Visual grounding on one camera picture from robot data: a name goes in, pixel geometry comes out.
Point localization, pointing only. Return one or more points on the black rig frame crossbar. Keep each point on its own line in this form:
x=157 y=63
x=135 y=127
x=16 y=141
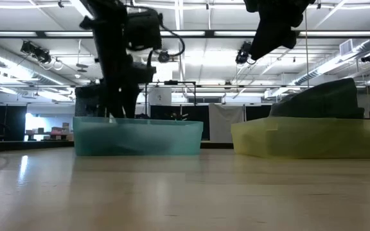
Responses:
x=236 y=33

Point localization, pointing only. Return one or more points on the white board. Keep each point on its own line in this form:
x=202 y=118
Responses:
x=160 y=96

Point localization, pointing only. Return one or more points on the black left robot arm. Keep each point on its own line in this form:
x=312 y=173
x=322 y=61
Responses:
x=106 y=29

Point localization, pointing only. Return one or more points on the dark green baseball cap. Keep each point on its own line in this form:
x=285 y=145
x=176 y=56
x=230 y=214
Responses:
x=320 y=99

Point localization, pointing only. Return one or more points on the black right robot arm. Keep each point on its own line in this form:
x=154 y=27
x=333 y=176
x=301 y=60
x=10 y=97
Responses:
x=300 y=1

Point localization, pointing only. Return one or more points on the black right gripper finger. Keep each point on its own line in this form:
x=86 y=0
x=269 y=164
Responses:
x=267 y=40

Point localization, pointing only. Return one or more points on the black computer monitor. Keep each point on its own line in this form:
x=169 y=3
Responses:
x=87 y=101

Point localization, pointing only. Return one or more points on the black ceiling mounted camera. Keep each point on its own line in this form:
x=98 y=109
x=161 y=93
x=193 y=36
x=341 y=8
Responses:
x=35 y=51
x=243 y=54
x=368 y=57

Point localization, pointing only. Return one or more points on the black metal stand frame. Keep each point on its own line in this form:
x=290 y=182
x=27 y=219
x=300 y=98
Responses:
x=171 y=82

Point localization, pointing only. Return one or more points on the shelf with boxes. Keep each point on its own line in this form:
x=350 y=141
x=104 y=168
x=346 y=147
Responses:
x=51 y=131

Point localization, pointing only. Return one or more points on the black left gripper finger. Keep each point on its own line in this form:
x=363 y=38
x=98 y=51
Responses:
x=112 y=104
x=131 y=104

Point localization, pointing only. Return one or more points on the teal translucent plastic bin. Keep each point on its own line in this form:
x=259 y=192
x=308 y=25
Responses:
x=137 y=136

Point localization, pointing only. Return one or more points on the yellow translucent plastic bin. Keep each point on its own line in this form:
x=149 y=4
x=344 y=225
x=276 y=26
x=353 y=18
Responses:
x=313 y=138

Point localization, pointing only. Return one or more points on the black overhead rig camera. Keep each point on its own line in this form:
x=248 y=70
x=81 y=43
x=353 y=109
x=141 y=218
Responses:
x=163 y=56

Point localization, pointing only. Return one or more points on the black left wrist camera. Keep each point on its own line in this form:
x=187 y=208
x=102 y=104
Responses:
x=144 y=30

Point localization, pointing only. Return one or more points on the white hanging cloth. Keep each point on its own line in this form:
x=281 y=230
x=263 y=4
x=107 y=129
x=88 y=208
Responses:
x=226 y=123

